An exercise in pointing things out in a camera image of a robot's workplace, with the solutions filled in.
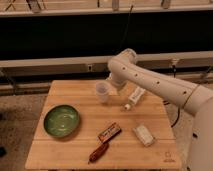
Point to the green ceramic bowl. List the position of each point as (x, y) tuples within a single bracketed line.
[(61, 121)]

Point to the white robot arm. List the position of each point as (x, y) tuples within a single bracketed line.
[(195, 99)]

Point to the white tube with cap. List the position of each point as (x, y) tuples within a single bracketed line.
[(134, 98)]

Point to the white wrapped packet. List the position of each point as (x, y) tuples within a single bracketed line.
[(144, 135)]

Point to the wooden table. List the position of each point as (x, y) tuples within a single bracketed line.
[(125, 150)]

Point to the pale robot gripper body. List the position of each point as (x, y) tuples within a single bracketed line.
[(115, 82)]

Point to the brown candy bar wrapper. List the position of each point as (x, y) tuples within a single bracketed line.
[(109, 133)]

